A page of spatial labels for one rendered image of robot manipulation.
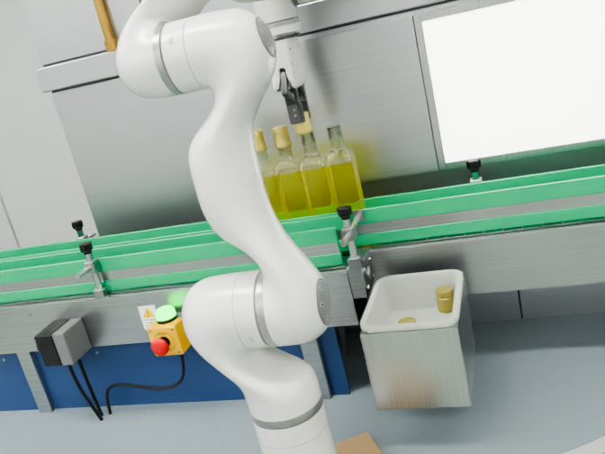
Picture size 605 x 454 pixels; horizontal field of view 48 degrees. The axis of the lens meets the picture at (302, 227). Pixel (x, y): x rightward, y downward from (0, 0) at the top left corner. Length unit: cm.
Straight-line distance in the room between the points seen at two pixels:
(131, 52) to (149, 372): 90
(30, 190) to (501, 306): 472
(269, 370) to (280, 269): 19
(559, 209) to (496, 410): 41
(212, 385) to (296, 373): 57
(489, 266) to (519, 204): 14
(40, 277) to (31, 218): 430
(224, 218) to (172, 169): 80
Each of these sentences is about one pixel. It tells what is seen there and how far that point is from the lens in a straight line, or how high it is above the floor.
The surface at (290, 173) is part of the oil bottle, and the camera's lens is 145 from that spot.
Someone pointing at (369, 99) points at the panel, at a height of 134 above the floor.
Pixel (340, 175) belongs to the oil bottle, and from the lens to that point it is 143.
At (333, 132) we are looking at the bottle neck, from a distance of 142.
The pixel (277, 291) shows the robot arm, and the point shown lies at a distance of 97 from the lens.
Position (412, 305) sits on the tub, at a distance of 140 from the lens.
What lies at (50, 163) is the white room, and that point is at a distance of 571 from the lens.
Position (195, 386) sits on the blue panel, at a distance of 165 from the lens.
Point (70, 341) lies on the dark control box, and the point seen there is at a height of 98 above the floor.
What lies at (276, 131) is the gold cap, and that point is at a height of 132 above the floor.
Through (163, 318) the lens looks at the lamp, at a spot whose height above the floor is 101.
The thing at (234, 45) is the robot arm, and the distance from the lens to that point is 92.
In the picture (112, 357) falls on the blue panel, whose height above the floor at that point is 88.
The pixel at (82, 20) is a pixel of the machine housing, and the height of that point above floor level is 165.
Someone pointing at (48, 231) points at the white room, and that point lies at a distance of 595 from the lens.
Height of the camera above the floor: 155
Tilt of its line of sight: 17 degrees down
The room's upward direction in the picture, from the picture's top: 14 degrees counter-clockwise
